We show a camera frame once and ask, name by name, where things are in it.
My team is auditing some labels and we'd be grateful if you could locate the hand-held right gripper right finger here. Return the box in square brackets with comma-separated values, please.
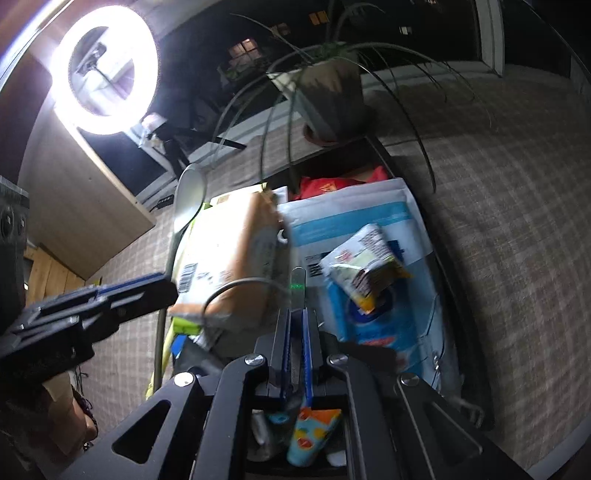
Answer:
[301, 309, 532, 480]

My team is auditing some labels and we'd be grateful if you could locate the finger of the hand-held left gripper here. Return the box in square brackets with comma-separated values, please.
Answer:
[92, 273, 167, 296]
[83, 281, 178, 340]

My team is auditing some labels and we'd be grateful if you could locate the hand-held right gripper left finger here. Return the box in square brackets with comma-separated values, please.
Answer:
[60, 309, 293, 480]

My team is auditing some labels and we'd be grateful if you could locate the colourful toothpaste tube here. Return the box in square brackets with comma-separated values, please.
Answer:
[286, 406, 342, 467]

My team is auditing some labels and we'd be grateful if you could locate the colourful snack packet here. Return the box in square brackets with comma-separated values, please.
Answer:
[320, 224, 411, 315]

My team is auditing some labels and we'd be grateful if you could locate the black tray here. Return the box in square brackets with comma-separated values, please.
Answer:
[157, 136, 495, 476]

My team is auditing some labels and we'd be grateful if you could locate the person's left forearm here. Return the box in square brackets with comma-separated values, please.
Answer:
[41, 364, 100, 455]

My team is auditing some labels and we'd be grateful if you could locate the pine wood panel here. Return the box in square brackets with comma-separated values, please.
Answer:
[23, 247, 86, 305]

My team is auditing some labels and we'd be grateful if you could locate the blue wipes packet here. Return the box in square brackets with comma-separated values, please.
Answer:
[325, 277, 439, 374]

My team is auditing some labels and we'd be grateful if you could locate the light wooden board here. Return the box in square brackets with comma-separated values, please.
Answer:
[18, 60, 155, 280]

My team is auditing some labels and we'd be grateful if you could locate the white orange tissue pack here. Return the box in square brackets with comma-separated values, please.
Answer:
[168, 187, 291, 330]

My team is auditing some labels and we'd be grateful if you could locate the white blue mailer bag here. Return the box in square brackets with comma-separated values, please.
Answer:
[277, 178, 435, 296]

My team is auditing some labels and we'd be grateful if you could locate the red packet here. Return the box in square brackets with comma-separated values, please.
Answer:
[298, 166, 391, 201]

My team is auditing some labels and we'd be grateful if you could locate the black phone holder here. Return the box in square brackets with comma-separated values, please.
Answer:
[81, 41, 106, 78]

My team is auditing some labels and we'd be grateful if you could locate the potted plant white pot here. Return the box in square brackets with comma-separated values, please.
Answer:
[212, 0, 492, 195]

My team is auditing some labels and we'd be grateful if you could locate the dark bead bracelet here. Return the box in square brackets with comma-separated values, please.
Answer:
[74, 390, 100, 450]

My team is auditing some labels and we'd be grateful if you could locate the grey long-handled spoon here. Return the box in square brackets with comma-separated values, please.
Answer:
[157, 162, 206, 393]

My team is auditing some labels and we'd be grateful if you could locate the white ring light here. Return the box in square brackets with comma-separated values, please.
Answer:
[48, 0, 160, 136]

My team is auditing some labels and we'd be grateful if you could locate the white window frame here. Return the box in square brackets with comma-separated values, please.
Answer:
[475, 0, 506, 75]

